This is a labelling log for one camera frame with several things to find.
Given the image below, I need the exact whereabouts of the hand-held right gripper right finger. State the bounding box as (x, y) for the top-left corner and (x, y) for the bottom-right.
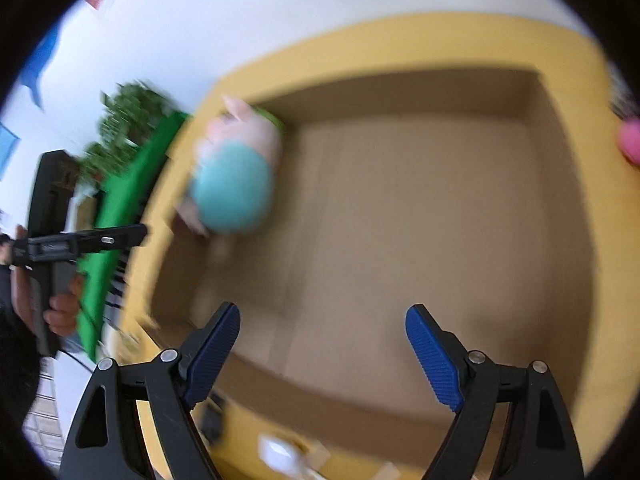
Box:
(405, 304), (586, 480)

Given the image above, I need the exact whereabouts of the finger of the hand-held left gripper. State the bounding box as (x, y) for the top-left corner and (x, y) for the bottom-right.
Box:
(75, 224), (149, 257)

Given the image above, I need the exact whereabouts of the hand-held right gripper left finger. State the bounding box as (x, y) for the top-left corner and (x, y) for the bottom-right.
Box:
(60, 301), (241, 480)

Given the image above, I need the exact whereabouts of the white earbuds case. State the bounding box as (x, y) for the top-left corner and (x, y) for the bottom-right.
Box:
(257, 432), (306, 476)

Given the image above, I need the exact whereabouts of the brown cardboard box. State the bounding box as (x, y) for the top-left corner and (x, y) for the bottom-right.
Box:
(150, 67), (596, 441)

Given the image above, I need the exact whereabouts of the pink pig plush toy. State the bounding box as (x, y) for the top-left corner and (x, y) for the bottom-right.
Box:
(177, 95), (286, 238)

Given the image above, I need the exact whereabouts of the person's left forearm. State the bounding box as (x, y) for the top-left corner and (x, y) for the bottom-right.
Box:
(0, 305), (43, 411)

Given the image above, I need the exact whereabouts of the person's left hand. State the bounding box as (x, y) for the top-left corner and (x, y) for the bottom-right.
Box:
(43, 276), (86, 338)

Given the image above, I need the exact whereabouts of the black monitor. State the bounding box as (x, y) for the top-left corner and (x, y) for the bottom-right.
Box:
(27, 150), (81, 241)

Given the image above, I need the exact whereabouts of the green potted plant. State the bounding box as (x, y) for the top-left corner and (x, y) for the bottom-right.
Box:
(82, 80), (173, 181)

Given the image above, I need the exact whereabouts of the pink rabbit plush toy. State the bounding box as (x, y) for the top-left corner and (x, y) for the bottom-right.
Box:
(617, 115), (640, 166)

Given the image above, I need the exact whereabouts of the blue wall poster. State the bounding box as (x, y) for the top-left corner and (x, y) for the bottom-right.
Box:
(19, 27), (62, 111)
(0, 125), (22, 181)

